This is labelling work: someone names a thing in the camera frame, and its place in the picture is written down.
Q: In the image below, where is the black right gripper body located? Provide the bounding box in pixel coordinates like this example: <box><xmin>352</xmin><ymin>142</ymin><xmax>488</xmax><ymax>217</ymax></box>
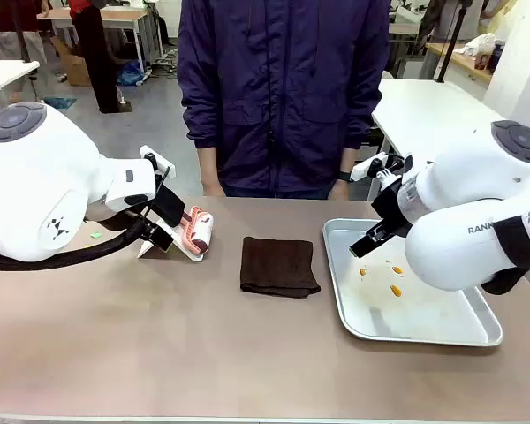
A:
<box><xmin>371</xmin><ymin>179</ymin><xmax>414</xmax><ymax>239</ymax></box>

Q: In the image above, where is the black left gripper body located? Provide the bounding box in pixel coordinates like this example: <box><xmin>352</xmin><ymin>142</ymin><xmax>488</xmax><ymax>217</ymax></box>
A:
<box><xmin>151</xmin><ymin>186</ymin><xmax>187</xmax><ymax>227</ymax></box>

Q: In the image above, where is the dark brown cloth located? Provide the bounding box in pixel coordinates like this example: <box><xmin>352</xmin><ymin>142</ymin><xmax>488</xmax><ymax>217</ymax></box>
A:
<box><xmin>239</xmin><ymin>236</ymin><xmax>322</xmax><ymax>300</ymax></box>

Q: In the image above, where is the person's right forearm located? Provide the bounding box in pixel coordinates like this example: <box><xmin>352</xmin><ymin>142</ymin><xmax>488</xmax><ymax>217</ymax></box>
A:
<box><xmin>183</xmin><ymin>87</ymin><xmax>224</xmax><ymax>187</ymax></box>

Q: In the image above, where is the person's left forearm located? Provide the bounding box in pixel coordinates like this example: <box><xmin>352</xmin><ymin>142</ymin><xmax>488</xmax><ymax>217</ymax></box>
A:
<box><xmin>330</xmin><ymin>87</ymin><xmax>381</xmax><ymax>178</ymax></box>

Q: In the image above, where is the person's left hand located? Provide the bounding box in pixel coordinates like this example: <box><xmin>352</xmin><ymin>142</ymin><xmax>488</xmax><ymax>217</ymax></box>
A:
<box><xmin>329</xmin><ymin>180</ymin><xmax>352</xmax><ymax>201</ymax></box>

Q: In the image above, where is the white paper towel roll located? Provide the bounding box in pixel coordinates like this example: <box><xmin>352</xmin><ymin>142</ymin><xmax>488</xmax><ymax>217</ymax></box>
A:
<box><xmin>136</xmin><ymin>219</ymin><xmax>207</xmax><ymax>265</ymax></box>

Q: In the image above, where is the silver metal tray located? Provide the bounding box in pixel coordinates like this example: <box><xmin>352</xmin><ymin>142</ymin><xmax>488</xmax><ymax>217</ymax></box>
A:
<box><xmin>322</xmin><ymin>217</ymin><xmax>504</xmax><ymax>347</ymax></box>

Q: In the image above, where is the large white table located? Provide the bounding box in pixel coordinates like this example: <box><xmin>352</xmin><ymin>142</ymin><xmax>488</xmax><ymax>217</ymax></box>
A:
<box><xmin>369</xmin><ymin>78</ymin><xmax>516</xmax><ymax>202</ymax></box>

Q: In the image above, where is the blue plastic bag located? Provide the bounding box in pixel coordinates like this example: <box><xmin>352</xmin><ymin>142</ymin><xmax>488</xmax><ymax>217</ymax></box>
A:
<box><xmin>115</xmin><ymin>60</ymin><xmax>149</xmax><ymax>87</ymax></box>

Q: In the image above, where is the teal floor mat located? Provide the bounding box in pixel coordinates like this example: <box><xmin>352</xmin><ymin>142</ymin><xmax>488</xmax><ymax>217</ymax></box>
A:
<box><xmin>43</xmin><ymin>96</ymin><xmax>79</xmax><ymax>111</ymax></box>

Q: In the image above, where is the wooden side table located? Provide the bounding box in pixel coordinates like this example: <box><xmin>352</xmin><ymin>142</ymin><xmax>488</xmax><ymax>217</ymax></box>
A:
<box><xmin>425</xmin><ymin>41</ymin><xmax>496</xmax><ymax>84</ymax></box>

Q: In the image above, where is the person in navy jacket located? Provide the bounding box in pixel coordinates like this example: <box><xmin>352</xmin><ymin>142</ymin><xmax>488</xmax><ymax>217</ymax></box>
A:
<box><xmin>176</xmin><ymin>0</ymin><xmax>391</xmax><ymax>201</ymax></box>

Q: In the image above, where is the bystander in black trousers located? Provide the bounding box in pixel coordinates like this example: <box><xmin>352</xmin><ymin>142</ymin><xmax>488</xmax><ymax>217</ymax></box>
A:
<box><xmin>67</xmin><ymin>0</ymin><xmax>134</xmax><ymax>116</ymax></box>

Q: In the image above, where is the brown cardboard box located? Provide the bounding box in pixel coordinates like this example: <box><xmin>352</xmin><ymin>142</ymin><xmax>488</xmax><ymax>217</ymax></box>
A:
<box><xmin>51</xmin><ymin>36</ymin><xmax>92</xmax><ymax>87</ymax></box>

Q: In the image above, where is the black tripod pole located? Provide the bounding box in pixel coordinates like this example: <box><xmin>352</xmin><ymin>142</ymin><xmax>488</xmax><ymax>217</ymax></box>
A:
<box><xmin>11</xmin><ymin>0</ymin><xmax>39</xmax><ymax>81</ymax></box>
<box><xmin>435</xmin><ymin>0</ymin><xmax>474</xmax><ymax>85</ymax></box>

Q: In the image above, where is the white plastic bag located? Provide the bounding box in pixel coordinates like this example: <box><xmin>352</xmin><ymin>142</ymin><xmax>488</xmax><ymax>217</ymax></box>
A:
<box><xmin>451</xmin><ymin>32</ymin><xmax>498</xmax><ymax>59</ymax></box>

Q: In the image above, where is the dark brown bottle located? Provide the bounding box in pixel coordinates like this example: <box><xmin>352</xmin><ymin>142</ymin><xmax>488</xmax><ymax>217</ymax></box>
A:
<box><xmin>473</xmin><ymin>39</ymin><xmax>507</xmax><ymax>74</ymax></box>

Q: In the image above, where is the bystander in olive jacket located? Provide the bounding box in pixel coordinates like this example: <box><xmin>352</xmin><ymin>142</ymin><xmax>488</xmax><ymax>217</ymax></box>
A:
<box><xmin>416</xmin><ymin>0</ymin><xmax>470</xmax><ymax>46</ymax></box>

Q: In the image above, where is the beige-top grey-leg table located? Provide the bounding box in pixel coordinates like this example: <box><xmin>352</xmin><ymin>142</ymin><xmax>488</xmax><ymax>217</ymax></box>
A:
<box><xmin>36</xmin><ymin>5</ymin><xmax>161</xmax><ymax>74</ymax></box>

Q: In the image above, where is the small white table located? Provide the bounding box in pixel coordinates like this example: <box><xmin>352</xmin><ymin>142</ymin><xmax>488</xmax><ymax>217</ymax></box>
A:
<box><xmin>0</xmin><ymin>58</ymin><xmax>42</xmax><ymax>101</ymax></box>

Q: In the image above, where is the bystander in light trousers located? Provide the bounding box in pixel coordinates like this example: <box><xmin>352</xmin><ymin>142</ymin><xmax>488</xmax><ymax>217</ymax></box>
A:
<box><xmin>0</xmin><ymin>0</ymin><xmax>54</xmax><ymax>105</ymax></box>

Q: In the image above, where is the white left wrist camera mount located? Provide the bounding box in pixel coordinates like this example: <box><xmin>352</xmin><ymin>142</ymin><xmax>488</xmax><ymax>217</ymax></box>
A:
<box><xmin>139</xmin><ymin>144</ymin><xmax>177</xmax><ymax>178</ymax></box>

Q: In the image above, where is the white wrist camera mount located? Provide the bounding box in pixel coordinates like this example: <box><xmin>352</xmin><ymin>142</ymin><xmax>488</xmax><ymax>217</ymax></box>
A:
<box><xmin>351</xmin><ymin>151</ymin><xmax>407</xmax><ymax>189</ymax></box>
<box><xmin>139</xmin><ymin>144</ymin><xmax>177</xmax><ymax>178</ymax></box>

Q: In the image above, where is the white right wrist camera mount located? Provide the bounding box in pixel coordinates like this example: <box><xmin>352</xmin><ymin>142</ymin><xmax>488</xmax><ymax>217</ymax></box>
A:
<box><xmin>351</xmin><ymin>151</ymin><xmax>407</xmax><ymax>189</ymax></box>

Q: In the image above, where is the black left arm cable sleeve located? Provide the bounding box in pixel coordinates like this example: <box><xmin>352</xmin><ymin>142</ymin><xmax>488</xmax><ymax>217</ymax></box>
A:
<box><xmin>0</xmin><ymin>210</ymin><xmax>160</xmax><ymax>272</ymax></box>

